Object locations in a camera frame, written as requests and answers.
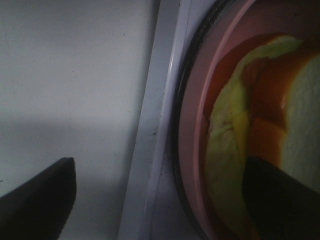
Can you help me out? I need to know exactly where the glass microwave turntable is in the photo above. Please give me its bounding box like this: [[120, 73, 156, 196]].
[[170, 0, 237, 240]]

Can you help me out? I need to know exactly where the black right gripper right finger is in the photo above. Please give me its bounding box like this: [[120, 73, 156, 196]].
[[242, 156, 320, 240]]

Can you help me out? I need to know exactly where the toast sandwich with lettuce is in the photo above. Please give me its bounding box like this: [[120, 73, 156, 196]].
[[204, 34, 320, 240]]

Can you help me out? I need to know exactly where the white microwave oven body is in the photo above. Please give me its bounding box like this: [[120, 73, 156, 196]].
[[118, 0, 224, 240]]

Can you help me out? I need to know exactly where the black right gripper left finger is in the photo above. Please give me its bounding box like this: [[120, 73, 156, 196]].
[[0, 157, 76, 240]]

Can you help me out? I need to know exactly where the pink round plate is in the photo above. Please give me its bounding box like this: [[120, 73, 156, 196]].
[[179, 0, 320, 240]]

